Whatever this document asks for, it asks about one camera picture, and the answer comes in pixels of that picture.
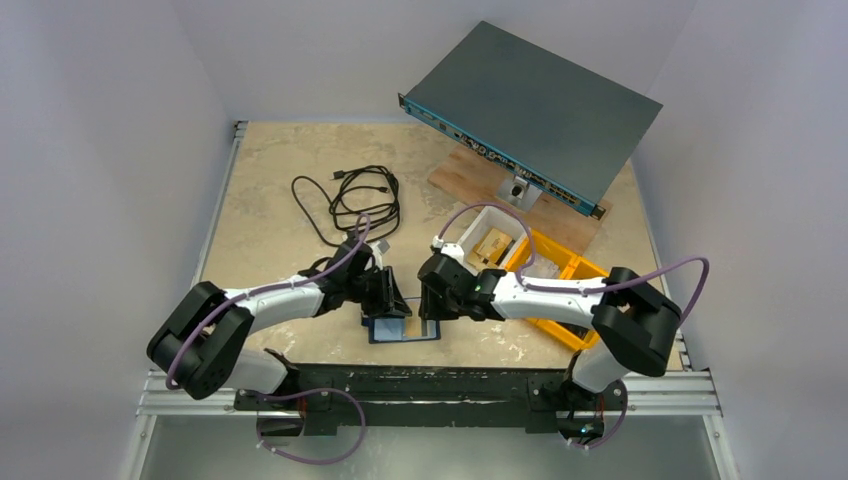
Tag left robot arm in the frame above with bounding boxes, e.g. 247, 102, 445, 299
146, 239, 412, 400

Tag gold card black stripe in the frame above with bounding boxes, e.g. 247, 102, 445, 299
403, 317, 427, 339

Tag blue network switch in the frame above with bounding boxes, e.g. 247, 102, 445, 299
398, 21, 663, 219

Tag wooden board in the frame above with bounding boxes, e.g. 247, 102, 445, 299
428, 146, 604, 254

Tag yellow plastic bin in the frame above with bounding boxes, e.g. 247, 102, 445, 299
527, 231, 608, 351

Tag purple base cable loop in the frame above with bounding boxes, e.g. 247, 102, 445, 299
254, 387, 367, 466

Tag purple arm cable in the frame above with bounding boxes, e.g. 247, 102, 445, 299
431, 201, 711, 326
164, 213, 372, 392

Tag metal stand bracket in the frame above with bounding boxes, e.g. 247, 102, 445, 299
497, 176, 543, 212

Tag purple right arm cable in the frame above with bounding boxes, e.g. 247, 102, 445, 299
431, 201, 711, 326

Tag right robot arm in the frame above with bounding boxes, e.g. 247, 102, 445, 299
417, 253, 683, 393

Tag aluminium table frame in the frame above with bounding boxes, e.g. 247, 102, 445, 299
121, 121, 730, 479

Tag gold cards stack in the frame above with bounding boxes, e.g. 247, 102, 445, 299
467, 228, 515, 271

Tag white plastic bin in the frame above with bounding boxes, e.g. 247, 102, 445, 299
457, 206, 526, 273

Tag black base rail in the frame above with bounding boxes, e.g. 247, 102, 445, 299
234, 363, 625, 439

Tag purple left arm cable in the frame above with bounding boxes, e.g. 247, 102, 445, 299
164, 213, 372, 392

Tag white cards in yellow bin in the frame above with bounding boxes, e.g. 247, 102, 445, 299
524, 257, 563, 279

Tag black coiled cable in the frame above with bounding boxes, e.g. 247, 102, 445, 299
290, 164, 402, 248

